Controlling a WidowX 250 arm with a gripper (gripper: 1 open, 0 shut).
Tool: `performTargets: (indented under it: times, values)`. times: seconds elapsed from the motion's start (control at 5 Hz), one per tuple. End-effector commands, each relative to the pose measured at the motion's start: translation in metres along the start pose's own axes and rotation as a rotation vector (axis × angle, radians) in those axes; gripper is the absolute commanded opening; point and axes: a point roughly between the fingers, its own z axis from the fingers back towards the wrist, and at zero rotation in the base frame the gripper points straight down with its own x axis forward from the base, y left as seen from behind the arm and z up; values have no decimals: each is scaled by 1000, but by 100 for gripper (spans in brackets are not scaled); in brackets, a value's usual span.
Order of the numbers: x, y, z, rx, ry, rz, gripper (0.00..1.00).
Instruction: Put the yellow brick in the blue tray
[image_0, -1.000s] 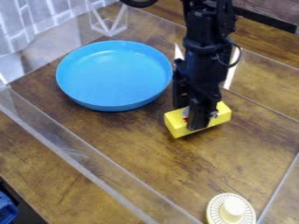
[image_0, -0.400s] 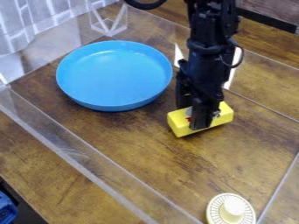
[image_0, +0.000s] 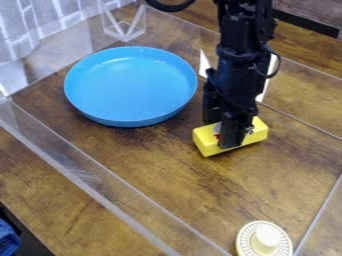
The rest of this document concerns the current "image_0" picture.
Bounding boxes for yellow butter brick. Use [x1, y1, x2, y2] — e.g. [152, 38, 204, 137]
[192, 117, 268, 157]

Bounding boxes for blue object at corner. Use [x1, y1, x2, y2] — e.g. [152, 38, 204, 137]
[0, 219, 21, 256]

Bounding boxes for black cable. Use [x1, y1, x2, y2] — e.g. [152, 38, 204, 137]
[144, 0, 197, 13]

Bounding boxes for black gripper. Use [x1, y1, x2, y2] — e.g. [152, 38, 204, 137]
[203, 46, 271, 149]

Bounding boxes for cream round lid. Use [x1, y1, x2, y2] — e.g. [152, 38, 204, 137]
[235, 221, 292, 256]

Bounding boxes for clear acrylic corner bracket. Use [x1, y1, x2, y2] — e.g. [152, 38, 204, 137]
[98, 1, 145, 43]

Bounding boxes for blue round tray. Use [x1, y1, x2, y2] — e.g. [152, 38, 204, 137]
[64, 46, 197, 128]

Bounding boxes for clear acrylic barrier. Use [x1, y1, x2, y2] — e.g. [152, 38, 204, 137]
[0, 96, 231, 256]

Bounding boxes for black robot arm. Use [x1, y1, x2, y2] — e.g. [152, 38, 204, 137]
[203, 0, 279, 149]

